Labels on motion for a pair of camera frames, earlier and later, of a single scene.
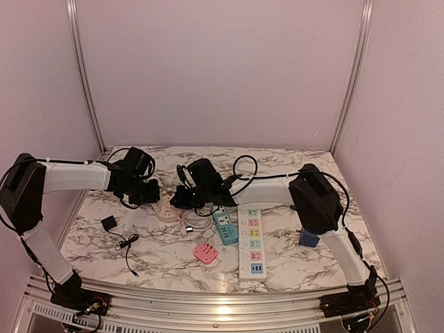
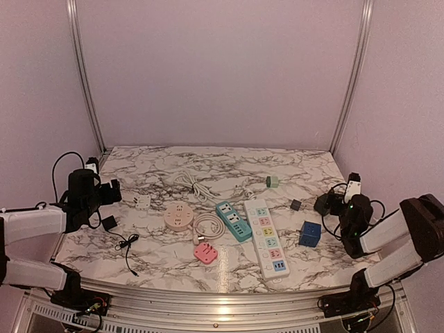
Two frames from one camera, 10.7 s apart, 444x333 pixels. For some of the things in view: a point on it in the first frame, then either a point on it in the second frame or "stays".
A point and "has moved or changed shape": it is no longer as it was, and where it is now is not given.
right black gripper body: (195, 200) → (343, 229)
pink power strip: (205, 252) stays
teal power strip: (225, 225) has moved or changed shape
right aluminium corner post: (368, 7) stays
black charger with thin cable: (109, 223) stays
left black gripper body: (139, 195) → (91, 205)
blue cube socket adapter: (306, 238) stays
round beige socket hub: (165, 211) has moved or changed shape
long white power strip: (251, 251) → (268, 246)
